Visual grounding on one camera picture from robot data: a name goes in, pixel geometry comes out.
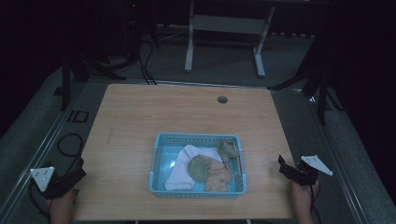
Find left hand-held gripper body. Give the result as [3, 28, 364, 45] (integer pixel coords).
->
[29, 166, 78, 201]

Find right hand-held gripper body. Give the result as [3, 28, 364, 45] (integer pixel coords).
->
[290, 154, 333, 188]

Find person's left hand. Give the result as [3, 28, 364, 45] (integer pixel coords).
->
[46, 188, 77, 224]

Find person's right hand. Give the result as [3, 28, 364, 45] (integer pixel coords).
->
[289, 179, 320, 224]

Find crumpled olive green sock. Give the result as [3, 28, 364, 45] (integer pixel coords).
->
[216, 140, 241, 164]

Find beige pink sock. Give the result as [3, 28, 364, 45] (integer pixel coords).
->
[204, 158, 233, 192]

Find black stand with long legs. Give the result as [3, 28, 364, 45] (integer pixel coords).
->
[267, 36, 345, 126]

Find light blue plastic basket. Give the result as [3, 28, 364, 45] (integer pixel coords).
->
[148, 132, 248, 200]

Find round green sock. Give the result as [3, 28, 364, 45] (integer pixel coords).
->
[187, 154, 213, 183]

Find black stand with short legs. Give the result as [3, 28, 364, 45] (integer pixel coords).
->
[53, 46, 127, 112]

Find white sock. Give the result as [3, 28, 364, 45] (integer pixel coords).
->
[163, 144, 223, 191]

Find black looped gripper cable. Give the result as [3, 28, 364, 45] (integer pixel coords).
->
[27, 133, 85, 224]

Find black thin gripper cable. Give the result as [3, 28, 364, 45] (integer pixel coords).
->
[308, 179, 323, 224]

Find black floor cables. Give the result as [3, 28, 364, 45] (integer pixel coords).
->
[135, 36, 158, 86]

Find white metal desk frame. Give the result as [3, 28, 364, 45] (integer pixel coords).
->
[183, 0, 276, 78]

